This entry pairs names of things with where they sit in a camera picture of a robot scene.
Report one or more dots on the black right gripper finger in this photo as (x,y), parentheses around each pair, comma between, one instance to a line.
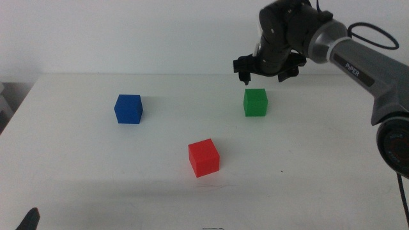
(244,78)
(287,75)

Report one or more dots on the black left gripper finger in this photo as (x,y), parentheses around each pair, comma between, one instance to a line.
(30,220)

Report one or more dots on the green cube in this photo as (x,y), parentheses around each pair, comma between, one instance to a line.
(255,103)

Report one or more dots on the blue cube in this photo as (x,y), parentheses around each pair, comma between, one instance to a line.
(128,110)

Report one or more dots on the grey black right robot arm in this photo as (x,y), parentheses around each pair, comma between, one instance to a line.
(361,67)

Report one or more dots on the red cube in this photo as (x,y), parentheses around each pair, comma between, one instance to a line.
(204,159)

